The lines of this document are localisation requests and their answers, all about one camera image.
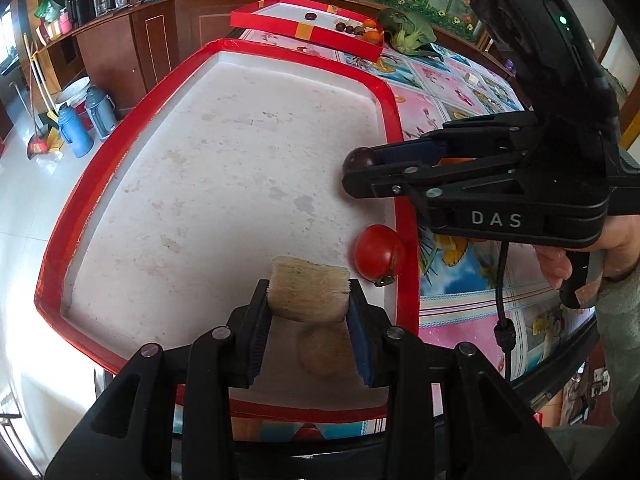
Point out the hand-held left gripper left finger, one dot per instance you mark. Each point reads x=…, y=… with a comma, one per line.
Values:
x=257, y=332

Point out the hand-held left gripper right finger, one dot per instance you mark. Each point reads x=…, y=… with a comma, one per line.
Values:
x=361, y=332

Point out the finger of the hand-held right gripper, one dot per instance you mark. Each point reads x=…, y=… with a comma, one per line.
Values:
x=410, y=150
x=380, y=180

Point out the dark plum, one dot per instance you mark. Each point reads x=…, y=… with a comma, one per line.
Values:
x=359, y=158

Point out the large red tray white inside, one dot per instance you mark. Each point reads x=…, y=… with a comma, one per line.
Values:
x=200, y=185

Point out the person's right forearm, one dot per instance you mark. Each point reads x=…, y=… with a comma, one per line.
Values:
x=615, y=360

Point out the person's right hand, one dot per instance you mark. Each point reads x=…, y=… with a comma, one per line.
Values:
x=620, y=245

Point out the red tomato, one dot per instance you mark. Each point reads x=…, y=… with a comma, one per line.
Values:
x=377, y=255

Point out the orange mandarin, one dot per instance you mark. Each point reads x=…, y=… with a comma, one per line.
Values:
x=373, y=36

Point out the green bok choy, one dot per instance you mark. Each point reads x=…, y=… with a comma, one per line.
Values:
x=410, y=30

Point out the small red tray orange tape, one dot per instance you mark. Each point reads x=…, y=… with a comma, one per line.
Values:
x=280, y=12

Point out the grey thermos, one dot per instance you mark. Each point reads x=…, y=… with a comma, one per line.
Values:
x=100, y=112

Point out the blue thermos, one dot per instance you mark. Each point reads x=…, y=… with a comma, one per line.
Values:
x=75, y=132

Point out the red dustpan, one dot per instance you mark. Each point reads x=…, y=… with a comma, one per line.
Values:
x=39, y=146

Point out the brown wooden cabinet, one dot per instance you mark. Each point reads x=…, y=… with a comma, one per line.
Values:
x=115, y=55

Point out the white basin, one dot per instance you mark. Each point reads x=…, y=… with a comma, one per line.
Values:
x=72, y=91

